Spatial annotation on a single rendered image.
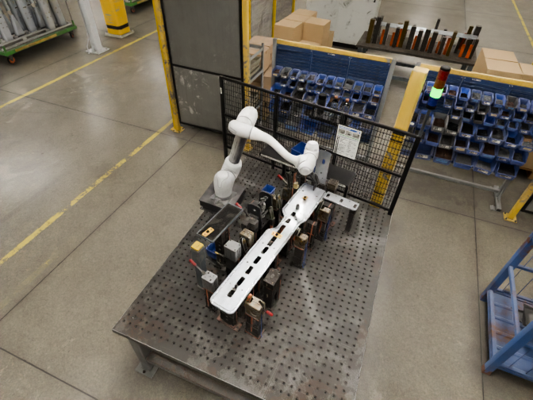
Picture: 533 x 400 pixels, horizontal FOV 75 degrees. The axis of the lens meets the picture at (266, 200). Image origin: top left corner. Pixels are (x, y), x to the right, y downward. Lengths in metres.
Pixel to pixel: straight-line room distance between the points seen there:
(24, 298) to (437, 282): 4.01
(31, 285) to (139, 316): 1.68
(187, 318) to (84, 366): 1.15
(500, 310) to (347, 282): 1.60
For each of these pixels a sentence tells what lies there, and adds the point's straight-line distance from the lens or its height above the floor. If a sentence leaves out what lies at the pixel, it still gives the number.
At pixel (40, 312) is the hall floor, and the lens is 3.90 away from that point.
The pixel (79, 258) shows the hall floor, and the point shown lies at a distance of 4.14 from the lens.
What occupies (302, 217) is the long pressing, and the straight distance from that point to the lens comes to 2.76.
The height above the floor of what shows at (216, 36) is 1.52.
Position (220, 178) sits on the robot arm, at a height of 1.07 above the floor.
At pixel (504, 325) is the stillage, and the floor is 0.16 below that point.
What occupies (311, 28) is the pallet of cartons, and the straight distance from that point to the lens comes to 7.06.
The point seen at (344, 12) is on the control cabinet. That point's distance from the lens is 9.10.
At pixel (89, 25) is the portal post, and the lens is 8.97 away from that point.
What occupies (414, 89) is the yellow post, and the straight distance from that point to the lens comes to 2.83.
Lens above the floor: 2.96
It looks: 43 degrees down
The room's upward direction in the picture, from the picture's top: 2 degrees clockwise
